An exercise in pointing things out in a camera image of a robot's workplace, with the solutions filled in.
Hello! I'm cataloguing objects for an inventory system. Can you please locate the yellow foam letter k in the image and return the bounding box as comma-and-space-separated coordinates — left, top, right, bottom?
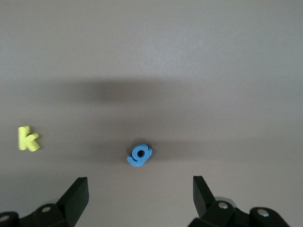
18, 125, 40, 152

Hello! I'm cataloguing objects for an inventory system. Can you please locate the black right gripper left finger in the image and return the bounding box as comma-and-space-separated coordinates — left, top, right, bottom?
0, 177, 89, 227

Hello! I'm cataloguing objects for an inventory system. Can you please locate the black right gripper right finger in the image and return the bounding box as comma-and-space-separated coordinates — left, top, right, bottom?
189, 175, 291, 227

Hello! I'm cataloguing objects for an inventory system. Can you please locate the brown table mat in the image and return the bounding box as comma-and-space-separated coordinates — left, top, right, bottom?
0, 0, 303, 227

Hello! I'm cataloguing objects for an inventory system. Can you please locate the blue foam letter g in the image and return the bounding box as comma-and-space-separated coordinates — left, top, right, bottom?
126, 143, 152, 167

